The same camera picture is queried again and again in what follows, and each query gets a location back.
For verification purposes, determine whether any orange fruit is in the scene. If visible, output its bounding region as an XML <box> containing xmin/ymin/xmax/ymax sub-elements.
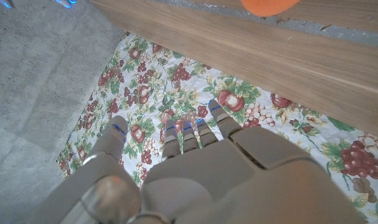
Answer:
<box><xmin>240</xmin><ymin>0</ymin><xmax>301</xmax><ymax>18</ymax></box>

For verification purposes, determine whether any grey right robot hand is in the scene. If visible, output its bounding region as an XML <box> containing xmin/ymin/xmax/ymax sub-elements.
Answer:
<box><xmin>0</xmin><ymin>0</ymin><xmax>77</xmax><ymax>9</ymax></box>

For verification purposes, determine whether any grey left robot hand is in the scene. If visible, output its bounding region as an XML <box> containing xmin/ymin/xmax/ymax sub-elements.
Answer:
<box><xmin>29</xmin><ymin>100</ymin><xmax>364</xmax><ymax>224</ymax></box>

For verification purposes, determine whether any floral fruit print backdrop cloth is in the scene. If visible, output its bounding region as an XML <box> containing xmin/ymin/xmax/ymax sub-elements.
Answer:
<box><xmin>56</xmin><ymin>32</ymin><xmax>378</xmax><ymax>224</ymax></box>

